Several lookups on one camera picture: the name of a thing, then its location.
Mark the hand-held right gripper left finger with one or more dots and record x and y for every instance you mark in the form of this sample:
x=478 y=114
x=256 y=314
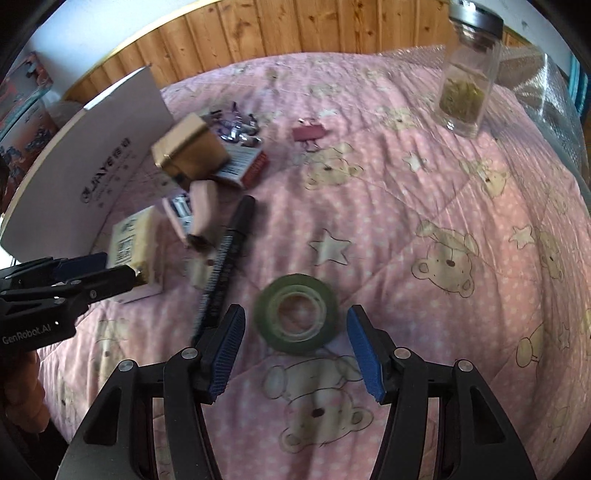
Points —
x=226 y=355

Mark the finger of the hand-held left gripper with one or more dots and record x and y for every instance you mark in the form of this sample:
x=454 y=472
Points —
x=83 y=265
x=106 y=281

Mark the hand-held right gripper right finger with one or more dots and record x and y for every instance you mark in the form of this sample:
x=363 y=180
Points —
x=364 y=350

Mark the pale yellow labelled box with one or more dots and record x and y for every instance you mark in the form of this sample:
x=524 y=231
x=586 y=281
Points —
x=131 y=240

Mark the green tape roll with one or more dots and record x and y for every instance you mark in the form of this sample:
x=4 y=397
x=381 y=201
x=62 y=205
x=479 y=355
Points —
x=267 y=318

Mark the black marker pen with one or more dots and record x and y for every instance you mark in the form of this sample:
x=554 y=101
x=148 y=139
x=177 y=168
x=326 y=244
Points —
x=226 y=263

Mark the white cardboard box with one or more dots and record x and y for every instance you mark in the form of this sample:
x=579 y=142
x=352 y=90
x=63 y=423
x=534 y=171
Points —
x=92 y=152

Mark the pink stapler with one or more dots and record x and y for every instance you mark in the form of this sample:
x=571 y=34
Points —
x=205 y=207

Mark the gold box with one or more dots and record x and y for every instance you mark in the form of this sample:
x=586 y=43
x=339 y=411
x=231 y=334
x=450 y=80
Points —
x=189 y=143

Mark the pink binder clip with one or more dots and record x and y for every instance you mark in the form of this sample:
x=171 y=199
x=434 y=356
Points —
x=308 y=133

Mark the person's left hand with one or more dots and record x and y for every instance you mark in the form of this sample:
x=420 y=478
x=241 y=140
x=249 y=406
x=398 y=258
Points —
x=27 y=397

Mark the small cream block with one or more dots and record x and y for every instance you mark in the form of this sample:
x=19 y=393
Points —
x=201 y=272

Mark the orange robot toy box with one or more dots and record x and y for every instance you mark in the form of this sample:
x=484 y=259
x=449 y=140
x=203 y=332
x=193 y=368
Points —
x=23 y=152

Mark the pink bear print blanket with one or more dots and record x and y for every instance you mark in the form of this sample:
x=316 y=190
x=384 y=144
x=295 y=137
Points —
x=415 y=207

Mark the red and white small box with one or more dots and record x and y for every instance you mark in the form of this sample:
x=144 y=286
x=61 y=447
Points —
x=244 y=168

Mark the teal and red toy box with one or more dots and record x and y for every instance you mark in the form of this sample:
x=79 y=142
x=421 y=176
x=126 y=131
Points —
x=32 y=78

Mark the glass jar with metal lid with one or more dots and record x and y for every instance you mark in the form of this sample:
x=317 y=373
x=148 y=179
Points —
x=466 y=83

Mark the clear bubble wrap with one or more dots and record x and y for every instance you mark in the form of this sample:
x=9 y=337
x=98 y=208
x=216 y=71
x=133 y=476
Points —
x=531 y=69

